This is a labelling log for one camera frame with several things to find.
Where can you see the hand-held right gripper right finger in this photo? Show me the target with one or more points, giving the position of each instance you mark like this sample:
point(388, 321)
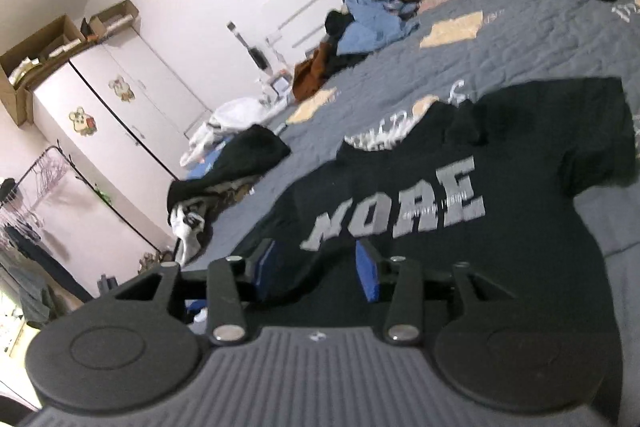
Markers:
point(367, 272)

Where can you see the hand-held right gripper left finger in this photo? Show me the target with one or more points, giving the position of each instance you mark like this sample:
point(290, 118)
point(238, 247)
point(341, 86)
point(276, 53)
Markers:
point(265, 269)

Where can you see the black printed t-shirt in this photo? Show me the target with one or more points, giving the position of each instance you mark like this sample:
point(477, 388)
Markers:
point(525, 147)

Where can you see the black clothes rack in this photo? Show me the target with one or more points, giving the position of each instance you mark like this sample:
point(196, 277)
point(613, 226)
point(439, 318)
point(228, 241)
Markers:
point(135, 225)

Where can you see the hanging clothes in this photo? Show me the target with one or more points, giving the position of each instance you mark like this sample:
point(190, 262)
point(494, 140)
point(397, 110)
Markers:
point(30, 257)

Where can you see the white and black patterned cloth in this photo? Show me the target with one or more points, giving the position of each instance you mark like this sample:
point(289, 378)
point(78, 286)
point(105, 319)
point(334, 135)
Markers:
point(187, 227)

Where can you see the black crumpled garment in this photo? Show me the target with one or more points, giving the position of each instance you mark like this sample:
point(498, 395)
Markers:
point(240, 157)

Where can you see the white cloth pile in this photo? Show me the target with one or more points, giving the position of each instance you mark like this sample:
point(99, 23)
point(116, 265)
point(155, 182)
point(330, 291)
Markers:
point(235, 112)

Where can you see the small grey box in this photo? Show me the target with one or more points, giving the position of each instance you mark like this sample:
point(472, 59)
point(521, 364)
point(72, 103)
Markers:
point(280, 88)

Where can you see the brown garment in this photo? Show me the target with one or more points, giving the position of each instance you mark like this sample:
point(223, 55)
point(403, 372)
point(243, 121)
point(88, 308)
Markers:
point(310, 79)

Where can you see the grey quilted bedspread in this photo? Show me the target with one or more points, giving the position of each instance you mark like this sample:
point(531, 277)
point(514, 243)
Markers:
point(400, 72)

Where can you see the black standing device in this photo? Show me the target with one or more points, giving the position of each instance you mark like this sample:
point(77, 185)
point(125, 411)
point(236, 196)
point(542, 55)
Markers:
point(257, 57)

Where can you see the white wardrobe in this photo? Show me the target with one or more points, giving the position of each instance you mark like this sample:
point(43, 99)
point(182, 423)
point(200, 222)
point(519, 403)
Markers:
point(150, 72)

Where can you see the cartoon mouse sticker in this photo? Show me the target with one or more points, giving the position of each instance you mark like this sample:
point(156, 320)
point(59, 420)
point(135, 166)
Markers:
point(122, 88)
point(82, 122)

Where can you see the blue denim garment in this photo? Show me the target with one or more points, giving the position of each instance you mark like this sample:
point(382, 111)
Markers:
point(370, 32)

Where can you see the small black garment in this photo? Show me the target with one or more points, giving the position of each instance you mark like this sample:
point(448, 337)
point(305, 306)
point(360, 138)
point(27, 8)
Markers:
point(337, 24)

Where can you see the large cardboard box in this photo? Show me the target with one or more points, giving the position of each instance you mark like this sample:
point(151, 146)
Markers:
point(20, 102)

